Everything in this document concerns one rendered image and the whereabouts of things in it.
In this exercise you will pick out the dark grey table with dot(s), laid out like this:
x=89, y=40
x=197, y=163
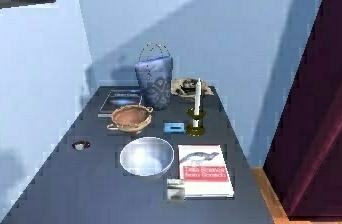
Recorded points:
x=79, y=186

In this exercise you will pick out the white candle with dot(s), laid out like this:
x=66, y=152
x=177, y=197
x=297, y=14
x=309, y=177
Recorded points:
x=197, y=98

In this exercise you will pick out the dark red curtain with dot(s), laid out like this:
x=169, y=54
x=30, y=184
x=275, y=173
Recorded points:
x=325, y=116

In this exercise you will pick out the small blue cassette box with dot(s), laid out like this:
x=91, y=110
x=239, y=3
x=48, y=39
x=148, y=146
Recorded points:
x=174, y=127

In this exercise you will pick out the white and red book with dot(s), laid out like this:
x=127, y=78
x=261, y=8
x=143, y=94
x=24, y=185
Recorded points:
x=205, y=171

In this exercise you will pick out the dark blue book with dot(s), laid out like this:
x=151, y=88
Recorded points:
x=119, y=100

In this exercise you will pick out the small black and white watch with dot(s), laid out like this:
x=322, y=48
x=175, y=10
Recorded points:
x=80, y=145

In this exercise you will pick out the blue patterned handbag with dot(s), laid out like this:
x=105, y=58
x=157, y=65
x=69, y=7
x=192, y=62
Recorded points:
x=155, y=83

